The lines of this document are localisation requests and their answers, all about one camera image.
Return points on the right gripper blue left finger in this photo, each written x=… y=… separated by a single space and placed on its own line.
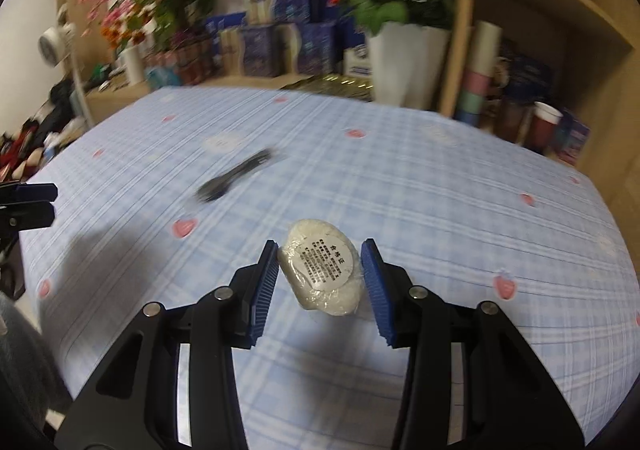
x=130 y=400

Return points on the purple small box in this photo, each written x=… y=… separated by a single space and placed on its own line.
x=569 y=138

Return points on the white cake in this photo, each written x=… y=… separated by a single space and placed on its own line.
x=323 y=268

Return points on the dark brown glass cup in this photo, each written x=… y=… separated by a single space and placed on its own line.
x=509 y=119

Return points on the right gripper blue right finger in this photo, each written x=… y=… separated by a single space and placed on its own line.
x=510 y=399

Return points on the orange flowers white vase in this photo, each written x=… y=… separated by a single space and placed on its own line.
x=127 y=55

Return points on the blue plaid tablecloth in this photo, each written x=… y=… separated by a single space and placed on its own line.
x=167 y=198

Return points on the black plastic fork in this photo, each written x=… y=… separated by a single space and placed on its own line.
x=216 y=187

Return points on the white desk fan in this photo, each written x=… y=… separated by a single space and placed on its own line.
x=56 y=44

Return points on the white square flower pot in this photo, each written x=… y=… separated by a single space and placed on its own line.
x=406 y=61

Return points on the blue gift box lower left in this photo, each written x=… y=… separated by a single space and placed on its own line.
x=250 y=51

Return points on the blue gift box lower right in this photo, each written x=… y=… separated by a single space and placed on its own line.
x=307 y=47

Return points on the red paper cup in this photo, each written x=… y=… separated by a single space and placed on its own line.
x=545 y=119

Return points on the gold decorative tray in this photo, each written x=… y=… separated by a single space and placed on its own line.
x=335 y=85

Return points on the stack of pastel cups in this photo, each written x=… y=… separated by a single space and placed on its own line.
x=478 y=71

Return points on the patterned tin planter box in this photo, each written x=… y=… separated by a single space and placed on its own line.
x=191 y=64

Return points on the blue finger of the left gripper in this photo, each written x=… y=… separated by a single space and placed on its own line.
x=23 y=192
x=18 y=217

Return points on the wooden shelf unit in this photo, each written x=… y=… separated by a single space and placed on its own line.
x=593 y=47

